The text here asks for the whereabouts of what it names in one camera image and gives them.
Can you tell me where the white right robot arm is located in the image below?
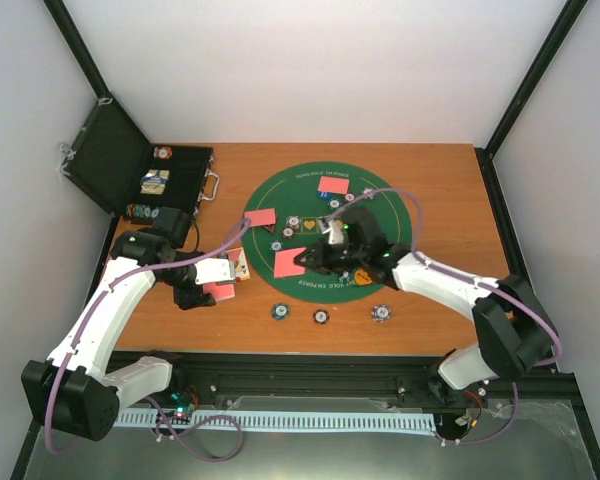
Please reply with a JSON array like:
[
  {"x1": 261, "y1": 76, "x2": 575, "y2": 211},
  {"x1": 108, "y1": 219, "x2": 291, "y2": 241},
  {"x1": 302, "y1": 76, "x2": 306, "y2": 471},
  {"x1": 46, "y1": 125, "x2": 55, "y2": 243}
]
[{"x1": 294, "y1": 207, "x2": 560, "y2": 397}]

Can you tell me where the playing card box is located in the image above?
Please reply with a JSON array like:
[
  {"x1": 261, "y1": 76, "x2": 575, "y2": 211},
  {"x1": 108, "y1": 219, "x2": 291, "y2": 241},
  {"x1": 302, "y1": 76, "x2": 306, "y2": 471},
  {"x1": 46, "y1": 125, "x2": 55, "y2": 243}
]
[{"x1": 227, "y1": 247, "x2": 251, "y2": 282}]

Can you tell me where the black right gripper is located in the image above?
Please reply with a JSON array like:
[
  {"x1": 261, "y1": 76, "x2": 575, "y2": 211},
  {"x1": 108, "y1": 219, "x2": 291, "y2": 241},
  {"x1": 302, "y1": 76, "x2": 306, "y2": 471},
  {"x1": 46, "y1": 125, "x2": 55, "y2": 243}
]
[{"x1": 294, "y1": 237, "x2": 366, "y2": 277}]

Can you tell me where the blue poker chip stack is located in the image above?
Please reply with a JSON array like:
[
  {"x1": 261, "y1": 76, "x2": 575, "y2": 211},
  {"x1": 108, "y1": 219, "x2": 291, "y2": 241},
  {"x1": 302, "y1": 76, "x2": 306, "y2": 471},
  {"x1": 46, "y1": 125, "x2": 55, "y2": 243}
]
[{"x1": 271, "y1": 303, "x2": 290, "y2": 321}]

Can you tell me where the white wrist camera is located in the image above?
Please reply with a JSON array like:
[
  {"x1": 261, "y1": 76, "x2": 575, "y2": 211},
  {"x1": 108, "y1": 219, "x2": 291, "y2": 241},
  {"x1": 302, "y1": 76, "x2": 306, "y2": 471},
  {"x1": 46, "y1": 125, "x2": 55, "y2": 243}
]
[
  {"x1": 194, "y1": 258, "x2": 236, "y2": 285},
  {"x1": 319, "y1": 217, "x2": 345, "y2": 246}
]

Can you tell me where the light blue cable duct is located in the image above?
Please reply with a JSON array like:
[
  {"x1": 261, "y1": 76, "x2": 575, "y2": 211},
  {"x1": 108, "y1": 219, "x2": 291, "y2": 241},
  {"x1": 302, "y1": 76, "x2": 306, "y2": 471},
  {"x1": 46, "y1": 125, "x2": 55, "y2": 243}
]
[{"x1": 114, "y1": 407, "x2": 439, "y2": 434}]

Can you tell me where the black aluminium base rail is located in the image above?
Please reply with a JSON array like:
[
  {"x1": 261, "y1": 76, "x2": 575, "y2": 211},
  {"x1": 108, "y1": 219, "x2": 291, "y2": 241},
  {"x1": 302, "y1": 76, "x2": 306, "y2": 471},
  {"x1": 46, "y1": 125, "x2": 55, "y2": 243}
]
[{"x1": 109, "y1": 349, "x2": 581, "y2": 416}]

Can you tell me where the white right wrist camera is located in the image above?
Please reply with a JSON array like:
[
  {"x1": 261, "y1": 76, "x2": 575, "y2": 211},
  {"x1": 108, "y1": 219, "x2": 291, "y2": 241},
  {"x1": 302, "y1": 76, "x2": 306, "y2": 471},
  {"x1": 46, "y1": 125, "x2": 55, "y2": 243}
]
[{"x1": 319, "y1": 217, "x2": 345, "y2": 246}]

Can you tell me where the single blue poker chip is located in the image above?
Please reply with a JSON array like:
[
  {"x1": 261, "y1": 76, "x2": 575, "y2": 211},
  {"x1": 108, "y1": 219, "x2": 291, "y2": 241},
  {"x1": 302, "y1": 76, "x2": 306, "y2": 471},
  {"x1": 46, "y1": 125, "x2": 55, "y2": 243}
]
[{"x1": 270, "y1": 240, "x2": 284, "y2": 252}]

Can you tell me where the white purple single chip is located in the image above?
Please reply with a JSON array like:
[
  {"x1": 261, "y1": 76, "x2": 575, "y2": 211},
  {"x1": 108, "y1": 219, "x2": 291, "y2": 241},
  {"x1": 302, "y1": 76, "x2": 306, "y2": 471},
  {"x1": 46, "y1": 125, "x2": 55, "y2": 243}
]
[{"x1": 287, "y1": 216, "x2": 301, "y2": 229}]

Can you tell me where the orange chip in case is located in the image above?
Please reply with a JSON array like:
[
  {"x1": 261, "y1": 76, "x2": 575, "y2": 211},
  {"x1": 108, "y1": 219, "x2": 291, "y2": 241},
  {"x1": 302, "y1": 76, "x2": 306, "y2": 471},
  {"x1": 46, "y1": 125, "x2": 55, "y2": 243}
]
[{"x1": 153, "y1": 146, "x2": 173, "y2": 160}]

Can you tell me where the black poker case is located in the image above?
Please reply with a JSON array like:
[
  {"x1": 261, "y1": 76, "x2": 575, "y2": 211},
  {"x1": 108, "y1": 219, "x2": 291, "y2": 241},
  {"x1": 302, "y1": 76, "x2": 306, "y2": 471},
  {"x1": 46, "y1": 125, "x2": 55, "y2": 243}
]
[{"x1": 60, "y1": 97, "x2": 220, "y2": 219}]

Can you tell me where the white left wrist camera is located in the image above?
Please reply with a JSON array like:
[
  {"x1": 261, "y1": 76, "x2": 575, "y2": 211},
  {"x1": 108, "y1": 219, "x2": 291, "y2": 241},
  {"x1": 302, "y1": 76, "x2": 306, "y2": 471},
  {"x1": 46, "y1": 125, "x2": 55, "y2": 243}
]
[{"x1": 194, "y1": 258, "x2": 236, "y2": 285}]

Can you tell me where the orange big blind button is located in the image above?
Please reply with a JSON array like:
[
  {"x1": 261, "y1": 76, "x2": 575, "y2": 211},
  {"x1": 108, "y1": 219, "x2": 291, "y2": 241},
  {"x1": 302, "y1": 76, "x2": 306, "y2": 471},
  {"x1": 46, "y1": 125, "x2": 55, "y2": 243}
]
[{"x1": 353, "y1": 269, "x2": 374, "y2": 286}]

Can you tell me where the blue small blind button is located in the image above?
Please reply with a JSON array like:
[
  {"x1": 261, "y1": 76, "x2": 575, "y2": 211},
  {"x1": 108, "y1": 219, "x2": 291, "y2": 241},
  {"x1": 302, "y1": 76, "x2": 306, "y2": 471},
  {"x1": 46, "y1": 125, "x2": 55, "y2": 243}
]
[{"x1": 317, "y1": 191, "x2": 332, "y2": 201}]

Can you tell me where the chip row in case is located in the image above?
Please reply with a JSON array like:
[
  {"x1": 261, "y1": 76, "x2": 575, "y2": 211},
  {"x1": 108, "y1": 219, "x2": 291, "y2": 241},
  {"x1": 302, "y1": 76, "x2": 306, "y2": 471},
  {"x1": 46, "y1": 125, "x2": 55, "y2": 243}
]
[{"x1": 124, "y1": 203, "x2": 160, "y2": 223}]

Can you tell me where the white purple chip stack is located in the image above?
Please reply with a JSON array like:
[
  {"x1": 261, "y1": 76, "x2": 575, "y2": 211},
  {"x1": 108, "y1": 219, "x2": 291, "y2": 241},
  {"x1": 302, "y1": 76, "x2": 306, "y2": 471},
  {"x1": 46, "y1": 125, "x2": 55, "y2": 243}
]
[{"x1": 371, "y1": 304, "x2": 392, "y2": 323}]

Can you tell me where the red playing card deck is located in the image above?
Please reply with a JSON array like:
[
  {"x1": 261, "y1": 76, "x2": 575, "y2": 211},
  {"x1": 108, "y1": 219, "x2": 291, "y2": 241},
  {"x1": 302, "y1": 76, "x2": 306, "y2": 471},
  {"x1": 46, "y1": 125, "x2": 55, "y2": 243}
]
[{"x1": 203, "y1": 282, "x2": 235, "y2": 302}]

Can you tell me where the red backed playing card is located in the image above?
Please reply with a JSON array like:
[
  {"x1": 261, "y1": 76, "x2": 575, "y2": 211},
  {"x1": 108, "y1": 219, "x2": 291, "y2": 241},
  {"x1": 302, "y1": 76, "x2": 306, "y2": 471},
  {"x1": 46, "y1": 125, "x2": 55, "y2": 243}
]
[{"x1": 244, "y1": 208, "x2": 277, "y2": 228}]

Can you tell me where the dark red chip stack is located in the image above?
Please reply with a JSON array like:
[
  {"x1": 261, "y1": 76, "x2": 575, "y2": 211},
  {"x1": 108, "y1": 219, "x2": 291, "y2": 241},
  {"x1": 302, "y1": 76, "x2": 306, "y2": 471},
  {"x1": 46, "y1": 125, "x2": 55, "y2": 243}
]
[{"x1": 313, "y1": 309, "x2": 330, "y2": 325}]

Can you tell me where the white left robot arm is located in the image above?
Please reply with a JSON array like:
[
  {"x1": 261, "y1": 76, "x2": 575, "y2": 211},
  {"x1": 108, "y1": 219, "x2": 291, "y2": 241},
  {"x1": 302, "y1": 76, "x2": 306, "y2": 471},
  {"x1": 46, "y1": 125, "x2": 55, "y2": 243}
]
[{"x1": 21, "y1": 208, "x2": 234, "y2": 441}]

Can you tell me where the single red poker chip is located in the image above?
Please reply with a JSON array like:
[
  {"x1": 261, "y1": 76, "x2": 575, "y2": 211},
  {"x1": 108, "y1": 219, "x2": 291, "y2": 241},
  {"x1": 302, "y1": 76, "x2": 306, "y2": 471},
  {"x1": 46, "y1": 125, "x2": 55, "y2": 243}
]
[{"x1": 281, "y1": 227, "x2": 295, "y2": 239}]

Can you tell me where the blue card box in case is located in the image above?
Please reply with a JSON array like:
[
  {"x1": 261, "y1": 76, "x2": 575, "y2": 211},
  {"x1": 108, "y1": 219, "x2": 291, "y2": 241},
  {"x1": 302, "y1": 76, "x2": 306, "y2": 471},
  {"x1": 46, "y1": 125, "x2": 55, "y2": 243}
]
[{"x1": 140, "y1": 169, "x2": 170, "y2": 195}]

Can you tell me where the round green poker mat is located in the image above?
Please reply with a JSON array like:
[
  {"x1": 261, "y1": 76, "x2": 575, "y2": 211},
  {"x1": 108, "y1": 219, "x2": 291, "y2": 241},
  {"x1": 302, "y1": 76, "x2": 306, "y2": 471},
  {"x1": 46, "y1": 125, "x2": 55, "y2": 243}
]
[{"x1": 240, "y1": 160, "x2": 413, "y2": 304}]

